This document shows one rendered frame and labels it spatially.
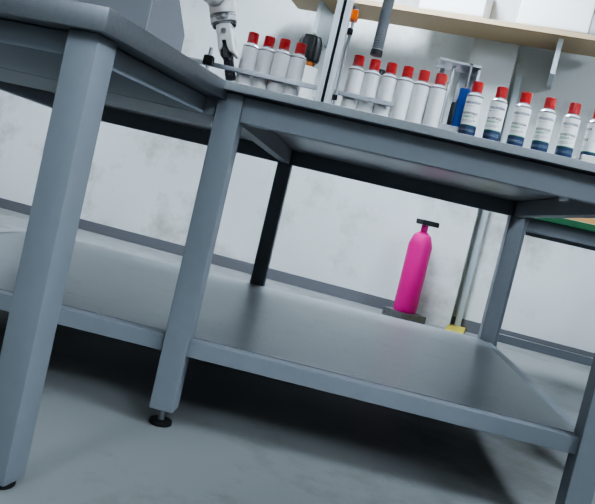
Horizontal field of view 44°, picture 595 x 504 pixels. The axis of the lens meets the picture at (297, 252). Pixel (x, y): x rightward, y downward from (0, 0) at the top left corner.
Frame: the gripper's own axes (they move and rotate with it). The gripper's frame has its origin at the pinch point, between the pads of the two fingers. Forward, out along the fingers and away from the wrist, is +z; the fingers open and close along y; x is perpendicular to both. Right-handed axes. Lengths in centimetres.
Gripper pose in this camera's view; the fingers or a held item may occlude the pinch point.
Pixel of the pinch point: (230, 74)
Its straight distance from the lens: 239.1
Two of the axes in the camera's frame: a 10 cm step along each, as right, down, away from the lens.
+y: 0.8, -0.5, 10.0
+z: 1.1, 9.9, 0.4
